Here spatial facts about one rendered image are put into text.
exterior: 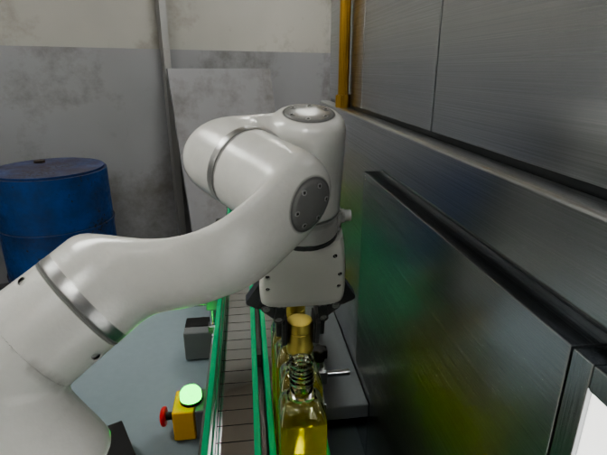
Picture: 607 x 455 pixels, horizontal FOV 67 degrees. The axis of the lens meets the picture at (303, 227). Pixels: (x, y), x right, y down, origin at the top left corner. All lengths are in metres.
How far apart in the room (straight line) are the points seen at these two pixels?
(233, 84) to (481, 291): 3.32
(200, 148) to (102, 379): 0.94
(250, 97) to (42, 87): 1.40
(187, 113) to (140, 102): 0.33
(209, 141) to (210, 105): 3.11
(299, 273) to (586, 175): 0.30
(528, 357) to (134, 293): 0.27
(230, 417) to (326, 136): 0.60
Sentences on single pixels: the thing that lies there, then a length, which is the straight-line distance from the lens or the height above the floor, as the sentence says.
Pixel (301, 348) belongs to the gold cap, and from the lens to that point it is 0.60.
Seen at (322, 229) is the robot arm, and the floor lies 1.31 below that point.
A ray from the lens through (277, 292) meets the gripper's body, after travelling 0.53.
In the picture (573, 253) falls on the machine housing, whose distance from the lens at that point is 0.31.
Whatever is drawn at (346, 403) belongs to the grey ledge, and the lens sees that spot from 0.91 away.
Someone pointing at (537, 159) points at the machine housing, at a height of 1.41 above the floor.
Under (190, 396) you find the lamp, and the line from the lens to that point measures 1.00.
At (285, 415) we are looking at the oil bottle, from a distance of 0.58.
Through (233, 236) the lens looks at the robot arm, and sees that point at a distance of 0.32.
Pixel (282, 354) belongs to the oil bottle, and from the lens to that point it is 0.67.
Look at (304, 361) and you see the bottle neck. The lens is 0.57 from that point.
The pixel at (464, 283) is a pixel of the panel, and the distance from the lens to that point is 0.41.
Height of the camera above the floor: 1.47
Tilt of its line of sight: 19 degrees down
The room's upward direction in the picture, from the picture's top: straight up
